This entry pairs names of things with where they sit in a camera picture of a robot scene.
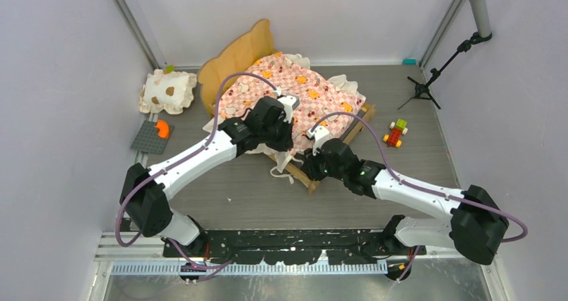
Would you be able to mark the red toy block car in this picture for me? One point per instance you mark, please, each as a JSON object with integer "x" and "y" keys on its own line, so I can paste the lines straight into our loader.
{"x": 397, "y": 129}

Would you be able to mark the grey microphone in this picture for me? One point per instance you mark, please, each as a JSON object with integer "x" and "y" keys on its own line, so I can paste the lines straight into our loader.
{"x": 481, "y": 18}

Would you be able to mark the grey building baseplate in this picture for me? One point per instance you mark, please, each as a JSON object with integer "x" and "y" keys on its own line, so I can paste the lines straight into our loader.
{"x": 146, "y": 140}

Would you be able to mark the pink checkered duck mattress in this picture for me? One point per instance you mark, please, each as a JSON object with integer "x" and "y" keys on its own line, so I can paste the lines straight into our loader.
{"x": 310, "y": 98}

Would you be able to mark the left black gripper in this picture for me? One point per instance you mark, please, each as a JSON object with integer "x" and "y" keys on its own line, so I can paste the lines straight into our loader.
{"x": 286, "y": 141}

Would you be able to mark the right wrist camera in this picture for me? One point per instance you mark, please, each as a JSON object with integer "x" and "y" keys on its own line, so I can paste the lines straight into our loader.
{"x": 319, "y": 135}

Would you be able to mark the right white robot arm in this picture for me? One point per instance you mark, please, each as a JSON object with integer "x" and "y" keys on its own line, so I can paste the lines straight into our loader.
{"x": 467, "y": 220}

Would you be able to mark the teal small block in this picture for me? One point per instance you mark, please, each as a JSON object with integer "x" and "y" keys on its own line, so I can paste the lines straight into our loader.
{"x": 409, "y": 61}

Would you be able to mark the wooden pet bed frame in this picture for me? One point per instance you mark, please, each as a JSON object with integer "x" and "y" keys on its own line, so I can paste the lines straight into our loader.
{"x": 250, "y": 46}

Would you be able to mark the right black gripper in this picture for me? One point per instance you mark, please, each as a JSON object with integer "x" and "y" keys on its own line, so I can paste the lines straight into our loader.
{"x": 309, "y": 167}

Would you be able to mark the black microphone stand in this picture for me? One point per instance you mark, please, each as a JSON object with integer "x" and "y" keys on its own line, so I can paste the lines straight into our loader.
{"x": 422, "y": 91}

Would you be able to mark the white ruffled pillow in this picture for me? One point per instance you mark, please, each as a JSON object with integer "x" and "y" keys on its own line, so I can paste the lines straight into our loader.
{"x": 170, "y": 92}

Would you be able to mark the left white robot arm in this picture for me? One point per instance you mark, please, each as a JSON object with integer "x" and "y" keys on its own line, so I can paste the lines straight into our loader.
{"x": 147, "y": 192}

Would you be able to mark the orange curved toy block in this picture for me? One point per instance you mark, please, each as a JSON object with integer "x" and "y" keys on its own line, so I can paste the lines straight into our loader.
{"x": 163, "y": 129}

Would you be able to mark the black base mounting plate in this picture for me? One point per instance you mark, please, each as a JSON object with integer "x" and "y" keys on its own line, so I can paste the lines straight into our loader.
{"x": 295, "y": 247}

